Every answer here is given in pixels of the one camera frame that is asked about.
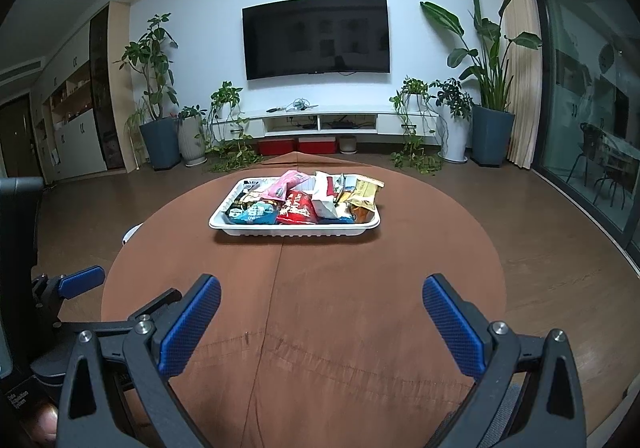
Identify blue panda snack packet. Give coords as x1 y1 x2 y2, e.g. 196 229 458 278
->
225 200 279 225

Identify wall-mounted black television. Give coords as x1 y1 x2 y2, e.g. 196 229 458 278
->
242 0 391 81

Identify leafy plant in white pot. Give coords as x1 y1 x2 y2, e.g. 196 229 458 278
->
430 78 474 164

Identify white plastic tray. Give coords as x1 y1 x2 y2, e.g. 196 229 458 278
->
209 175 382 239

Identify tall tree in blue pot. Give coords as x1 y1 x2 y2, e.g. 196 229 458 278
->
116 14 182 171

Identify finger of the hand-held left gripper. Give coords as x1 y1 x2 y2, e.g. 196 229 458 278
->
32 266 106 313
60 288 183 337

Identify white television cabinet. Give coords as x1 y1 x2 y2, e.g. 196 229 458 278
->
212 104 444 141

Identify beige curtain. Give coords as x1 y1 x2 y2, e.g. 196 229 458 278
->
497 0 544 171

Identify white red-edged snack packet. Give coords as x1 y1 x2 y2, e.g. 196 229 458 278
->
311 171 347 219

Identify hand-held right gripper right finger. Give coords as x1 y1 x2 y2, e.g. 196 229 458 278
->
422 273 586 448

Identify trailing pothos plant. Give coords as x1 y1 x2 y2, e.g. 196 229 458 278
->
389 76 444 175
200 82 264 173

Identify small plant in grey pot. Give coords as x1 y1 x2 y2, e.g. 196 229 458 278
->
177 106 209 167

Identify black snack packet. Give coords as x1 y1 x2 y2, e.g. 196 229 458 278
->
234 182 268 205

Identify gold snack packet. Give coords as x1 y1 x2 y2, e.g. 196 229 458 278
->
345 178 385 213

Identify large-leaf plant in dark pot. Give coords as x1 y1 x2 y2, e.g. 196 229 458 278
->
420 0 543 167

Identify pink snack packet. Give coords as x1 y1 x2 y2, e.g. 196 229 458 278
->
262 170 307 202

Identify brown tablecloth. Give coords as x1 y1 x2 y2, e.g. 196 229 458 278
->
100 153 507 448

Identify glass sliding door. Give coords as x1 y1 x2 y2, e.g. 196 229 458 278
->
530 0 640 273

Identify grey fabric chair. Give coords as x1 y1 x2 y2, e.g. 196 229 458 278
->
435 380 524 448

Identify built-in wall cabinet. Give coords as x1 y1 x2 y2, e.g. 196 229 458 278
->
0 2 137 183

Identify red storage box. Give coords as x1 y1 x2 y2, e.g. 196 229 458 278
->
298 138 335 155

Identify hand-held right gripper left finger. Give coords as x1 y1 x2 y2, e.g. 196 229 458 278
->
57 274 222 448

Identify person's left hand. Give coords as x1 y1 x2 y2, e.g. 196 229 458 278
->
29 403 59 445

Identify red white-lettered snack packet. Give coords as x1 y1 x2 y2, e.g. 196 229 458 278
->
276 191 319 225

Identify outdoor black chairs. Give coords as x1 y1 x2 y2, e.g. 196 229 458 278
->
570 123 632 209

